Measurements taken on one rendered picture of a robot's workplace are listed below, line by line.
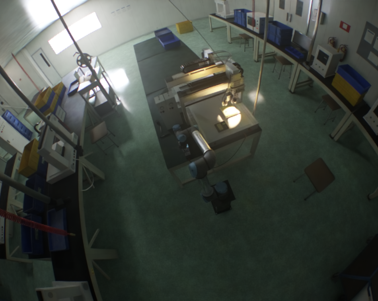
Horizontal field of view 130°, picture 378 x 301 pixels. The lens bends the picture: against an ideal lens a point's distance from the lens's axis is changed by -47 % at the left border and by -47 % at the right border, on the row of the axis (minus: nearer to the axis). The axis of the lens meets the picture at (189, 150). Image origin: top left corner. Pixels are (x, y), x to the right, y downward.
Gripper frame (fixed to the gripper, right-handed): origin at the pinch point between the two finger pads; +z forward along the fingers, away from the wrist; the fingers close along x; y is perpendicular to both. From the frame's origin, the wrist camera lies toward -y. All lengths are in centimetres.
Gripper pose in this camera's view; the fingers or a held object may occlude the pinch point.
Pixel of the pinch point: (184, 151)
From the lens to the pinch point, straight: 184.1
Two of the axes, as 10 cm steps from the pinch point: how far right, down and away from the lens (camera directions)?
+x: 9.6, -2.9, -0.2
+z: 2.3, 6.9, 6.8
